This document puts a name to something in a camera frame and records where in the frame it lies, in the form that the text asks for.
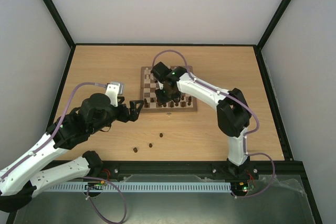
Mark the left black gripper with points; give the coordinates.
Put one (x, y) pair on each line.
(134, 116)

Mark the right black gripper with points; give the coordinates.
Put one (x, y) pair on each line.
(165, 94)

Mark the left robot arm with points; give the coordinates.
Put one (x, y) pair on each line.
(27, 177)

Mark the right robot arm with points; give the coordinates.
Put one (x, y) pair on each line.
(233, 113)

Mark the wooden chess board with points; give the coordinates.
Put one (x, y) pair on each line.
(147, 90)

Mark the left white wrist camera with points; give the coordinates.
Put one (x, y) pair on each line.
(113, 90)

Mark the light blue cable duct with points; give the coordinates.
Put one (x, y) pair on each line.
(143, 187)

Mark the black aluminium frame rail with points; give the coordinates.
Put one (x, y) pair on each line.
(212, 169)

